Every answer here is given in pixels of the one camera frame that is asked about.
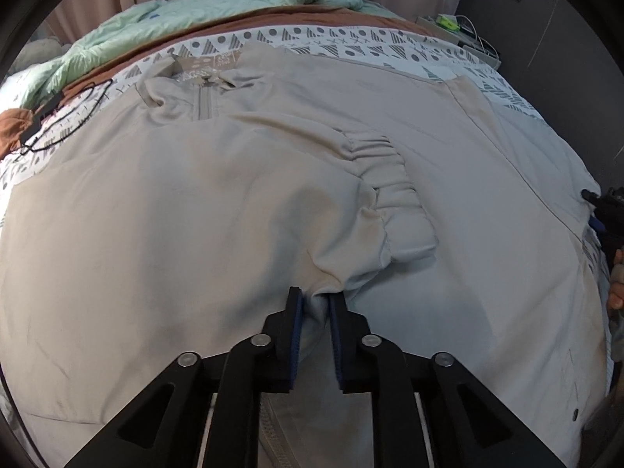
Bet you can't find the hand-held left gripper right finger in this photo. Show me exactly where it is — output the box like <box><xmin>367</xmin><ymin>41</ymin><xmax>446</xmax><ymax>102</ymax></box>
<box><xmin>328</xmin><ymin>291</ymin><xmax>569</xmax><ymax>468</ymax></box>

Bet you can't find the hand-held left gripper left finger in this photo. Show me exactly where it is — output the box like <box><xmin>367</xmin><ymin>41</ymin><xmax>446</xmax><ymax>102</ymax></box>
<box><xmin>63</xmin><ymin>286</ymin><xmax>306</xmax><ymax>468</ymax></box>

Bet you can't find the light grey zip jacket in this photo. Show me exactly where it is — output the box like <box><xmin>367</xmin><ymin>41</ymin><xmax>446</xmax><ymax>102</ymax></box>
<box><xmin>0</xmin><ymin>41</ymin><xmax>612</xmax><ymax>468</ymax></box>

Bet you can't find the person's right hand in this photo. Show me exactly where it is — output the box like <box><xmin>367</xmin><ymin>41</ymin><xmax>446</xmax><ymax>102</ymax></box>
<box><xmin>607</xmin><ymin>248</ymin><xmax>624</xmax><ymax>311</ymax></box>

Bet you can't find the white power strip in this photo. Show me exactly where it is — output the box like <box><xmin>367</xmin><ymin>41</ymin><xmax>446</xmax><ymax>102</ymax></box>
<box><xmin>458</xmin><ymin>36</ymin><xmax>503</xmax><ymax>70</ymax></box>

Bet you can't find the patterned white bed sheet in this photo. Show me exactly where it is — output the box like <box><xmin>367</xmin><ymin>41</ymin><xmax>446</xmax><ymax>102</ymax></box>
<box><xmin>0</xmin><ymin>23</ymin><xmax>554</xmax><ymax>215</ymax></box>

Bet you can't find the brown blanket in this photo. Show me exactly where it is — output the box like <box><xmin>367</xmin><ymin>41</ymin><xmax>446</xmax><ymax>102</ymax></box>
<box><xmin>0</xmin><ymin>7</ymin><xmax>440</xmax><ymax>158</ymax></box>

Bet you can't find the black charger brick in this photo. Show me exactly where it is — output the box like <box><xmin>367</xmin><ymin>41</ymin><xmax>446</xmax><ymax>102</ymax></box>
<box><xmin>33</xmin><ymin>92</ymin><xmax>65</xmax><ymax>119</ymax></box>

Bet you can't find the mint green quilt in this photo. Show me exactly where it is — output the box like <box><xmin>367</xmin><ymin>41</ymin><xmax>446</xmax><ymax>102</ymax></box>
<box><xmin>22</xmin><ymin>0</ymin><xmax>365</xmax><ymax>108</ymax></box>

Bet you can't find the white pillow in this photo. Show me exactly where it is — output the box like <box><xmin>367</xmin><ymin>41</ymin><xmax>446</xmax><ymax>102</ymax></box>
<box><xmin>0</xmin><ymin>66</ymin><xmax>36</xmax><ymax>109</ymax></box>

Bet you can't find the grey plush toy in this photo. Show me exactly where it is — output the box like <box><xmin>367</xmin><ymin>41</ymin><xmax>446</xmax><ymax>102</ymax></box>
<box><xmin>12</xmin><ymin>38</ymin><xmax>70</xmax><ymax>75</ymax></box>

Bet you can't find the black charger cable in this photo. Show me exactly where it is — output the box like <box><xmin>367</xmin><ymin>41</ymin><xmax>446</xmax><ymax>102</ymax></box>
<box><xmin>19</xmin><ymin>78</ymin><xmax>116</xmax><ymax>157</ymax></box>

